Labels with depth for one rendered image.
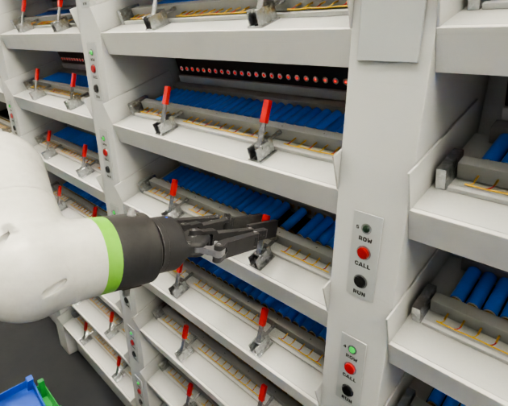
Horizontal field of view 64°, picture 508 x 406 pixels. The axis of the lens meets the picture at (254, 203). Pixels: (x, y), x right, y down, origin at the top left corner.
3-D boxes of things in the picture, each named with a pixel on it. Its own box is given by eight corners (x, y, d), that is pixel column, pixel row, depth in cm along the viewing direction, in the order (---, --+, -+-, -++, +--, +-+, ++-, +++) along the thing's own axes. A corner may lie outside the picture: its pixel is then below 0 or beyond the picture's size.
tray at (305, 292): (331, 330, 62) (323, 288, 57) (129, 217, 102) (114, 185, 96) (395, 250, 72) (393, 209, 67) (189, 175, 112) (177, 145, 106)
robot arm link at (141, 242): (126, 222, 44) (89, 200, 50) (119, 318, 47) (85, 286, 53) (172, 217, 49) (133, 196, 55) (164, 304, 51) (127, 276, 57)
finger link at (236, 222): (231, 236, 66) (228, 234, 67) (260, 230, 71) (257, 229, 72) (234, 218, 65) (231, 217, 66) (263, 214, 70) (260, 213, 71)
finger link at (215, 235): (186, 227, 56) (191, 230, 55) (251, 221, 63) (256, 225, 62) (184, 254, 57) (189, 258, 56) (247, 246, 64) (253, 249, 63)
